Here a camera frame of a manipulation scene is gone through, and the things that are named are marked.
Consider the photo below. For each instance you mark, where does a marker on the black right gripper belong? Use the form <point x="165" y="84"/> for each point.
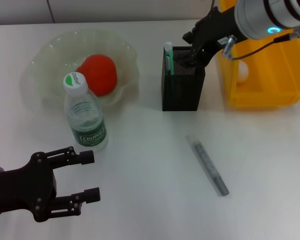
<point x="215" y="32"/>

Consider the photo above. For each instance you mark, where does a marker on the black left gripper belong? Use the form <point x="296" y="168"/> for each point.
<point x="25" y="190"/>

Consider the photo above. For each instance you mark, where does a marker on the green pen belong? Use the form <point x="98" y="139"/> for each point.
<point x="169" y="60"/>

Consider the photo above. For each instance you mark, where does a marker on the clear green-label water bottle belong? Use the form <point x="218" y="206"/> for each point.
<point x="86" y="117"/>

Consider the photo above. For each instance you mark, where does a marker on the grey marker pen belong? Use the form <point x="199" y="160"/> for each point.
<point x="210" y="167"/>

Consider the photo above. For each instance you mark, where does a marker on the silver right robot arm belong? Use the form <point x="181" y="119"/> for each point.
<point x="260" y="15"/>

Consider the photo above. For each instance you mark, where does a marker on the black mesh pen holder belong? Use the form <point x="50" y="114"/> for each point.
<point x="182" y="92"/>

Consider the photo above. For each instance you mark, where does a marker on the orange fruit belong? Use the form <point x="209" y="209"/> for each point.
<point x="102" y="72"/>

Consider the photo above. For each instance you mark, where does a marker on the translucent wavy fruit plate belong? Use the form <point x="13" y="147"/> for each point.
<point x="52" y="57"/>

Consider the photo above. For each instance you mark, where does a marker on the yellow plastic bin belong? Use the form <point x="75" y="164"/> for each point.
<point x="265" y="75"/>

